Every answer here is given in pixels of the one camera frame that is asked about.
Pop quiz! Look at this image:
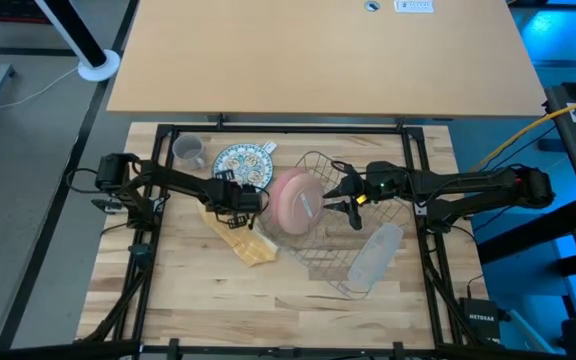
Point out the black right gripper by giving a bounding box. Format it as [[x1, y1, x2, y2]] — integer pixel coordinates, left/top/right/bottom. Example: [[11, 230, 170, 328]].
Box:
[[321, 160, 412, 232]]

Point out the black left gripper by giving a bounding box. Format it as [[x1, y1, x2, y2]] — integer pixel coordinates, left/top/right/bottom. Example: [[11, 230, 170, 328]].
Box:
[[206, 177, 265, 231]]

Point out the yellow checked dish cloth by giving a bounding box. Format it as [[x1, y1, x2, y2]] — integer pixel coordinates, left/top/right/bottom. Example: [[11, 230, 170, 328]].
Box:
[[196, 198, 279, 268]]

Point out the pink plate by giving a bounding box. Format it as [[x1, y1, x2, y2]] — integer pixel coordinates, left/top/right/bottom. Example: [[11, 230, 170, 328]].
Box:
[[266, 166, 326, 237]]

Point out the grey wire dish rack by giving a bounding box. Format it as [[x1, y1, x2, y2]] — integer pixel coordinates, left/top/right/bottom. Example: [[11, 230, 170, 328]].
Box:
[[254, 149, 423, 301]]

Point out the white plate with floral pattern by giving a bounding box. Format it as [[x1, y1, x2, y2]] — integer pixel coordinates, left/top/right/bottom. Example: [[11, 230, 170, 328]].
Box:
[[211, 142, 275, 192]]

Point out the white plastic utensil holder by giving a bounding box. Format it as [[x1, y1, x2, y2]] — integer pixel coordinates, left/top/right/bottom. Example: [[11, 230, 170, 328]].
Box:
[[346, 222, 405, 295]]

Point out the large beige desk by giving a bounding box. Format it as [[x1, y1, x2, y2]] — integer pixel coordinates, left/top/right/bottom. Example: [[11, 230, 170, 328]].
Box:
[[106, 0, 548, 120]]

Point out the white desk power socket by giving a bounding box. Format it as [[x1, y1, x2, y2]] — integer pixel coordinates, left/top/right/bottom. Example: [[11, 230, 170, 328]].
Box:
[[394, 0, 435, 14]]

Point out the black white pole round base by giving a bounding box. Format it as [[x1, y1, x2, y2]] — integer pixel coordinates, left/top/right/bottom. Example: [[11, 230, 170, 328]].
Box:
[[35, 0, 122, 83]]

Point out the black equipment cart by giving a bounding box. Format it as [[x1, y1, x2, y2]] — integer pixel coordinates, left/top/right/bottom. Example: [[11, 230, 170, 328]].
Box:
[[477, 59, 576, 360]]

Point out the dark red crate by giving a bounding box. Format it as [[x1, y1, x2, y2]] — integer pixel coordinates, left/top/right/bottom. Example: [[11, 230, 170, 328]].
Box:
[[0, 0, 52, 25]]

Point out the black aluminium table frame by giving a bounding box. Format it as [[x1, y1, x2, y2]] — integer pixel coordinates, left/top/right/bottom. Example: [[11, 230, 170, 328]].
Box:
[[75, 122, 507, 360]]

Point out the black Netgear network switch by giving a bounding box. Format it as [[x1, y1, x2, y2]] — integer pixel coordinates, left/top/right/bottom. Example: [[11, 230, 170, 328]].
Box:
[[460, 297, 503, 342]]

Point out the white floor cable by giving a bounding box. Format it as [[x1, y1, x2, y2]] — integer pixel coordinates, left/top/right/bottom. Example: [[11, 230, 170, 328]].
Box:
[[0, 64, 82, 114]]

